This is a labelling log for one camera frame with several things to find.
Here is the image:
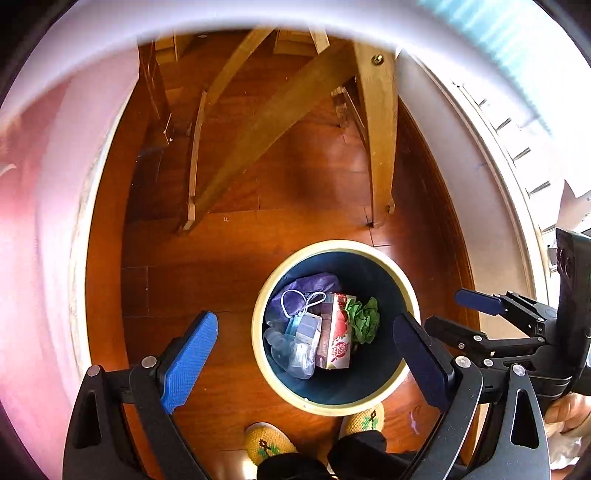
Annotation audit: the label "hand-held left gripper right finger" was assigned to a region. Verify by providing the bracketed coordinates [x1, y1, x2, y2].
[392, 313, 552, 480]

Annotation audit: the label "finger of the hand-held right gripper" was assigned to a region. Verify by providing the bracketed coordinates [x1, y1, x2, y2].
[455, 288, 557, 335]
[424, 315, 548, 366]

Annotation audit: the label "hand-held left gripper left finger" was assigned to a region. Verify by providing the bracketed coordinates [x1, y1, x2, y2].
[62, 311, 220, 480]

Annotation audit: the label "green wrapper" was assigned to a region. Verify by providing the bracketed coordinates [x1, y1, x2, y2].
[345, 296, 380, 344]

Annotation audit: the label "pink cardboard box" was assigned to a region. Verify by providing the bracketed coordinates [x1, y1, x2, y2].
[315, 292, 357, 370]

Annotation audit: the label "cream round waste bin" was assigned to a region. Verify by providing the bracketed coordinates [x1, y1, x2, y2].
[252, 239, 422, 417]

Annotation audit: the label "clear plastic packet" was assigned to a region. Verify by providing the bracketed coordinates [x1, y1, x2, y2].
[264, 327, 317, 380]

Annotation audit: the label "blue face mask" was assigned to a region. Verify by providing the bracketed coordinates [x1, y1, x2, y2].
[279, 290, 326, 337]

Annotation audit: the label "small white purple box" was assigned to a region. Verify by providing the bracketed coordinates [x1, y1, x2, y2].
[295, 314, 323, 352]

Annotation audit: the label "purple plastic bag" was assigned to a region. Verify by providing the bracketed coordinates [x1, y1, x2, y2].
[268, 272, 342, 324]

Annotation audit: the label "person's right hand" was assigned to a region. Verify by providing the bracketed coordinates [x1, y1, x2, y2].
[545, 394, 591, 435]

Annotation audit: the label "yellow knitted slipper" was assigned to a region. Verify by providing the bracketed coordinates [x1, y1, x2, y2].
[245, 421, 298, 467]
[340, 403, 386, 439]

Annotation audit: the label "person's black trousers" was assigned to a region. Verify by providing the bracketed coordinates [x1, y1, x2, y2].
[256, 434, 467, 480]

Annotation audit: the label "pink blanket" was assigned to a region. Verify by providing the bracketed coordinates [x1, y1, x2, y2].
[0, 46, 144, 462]

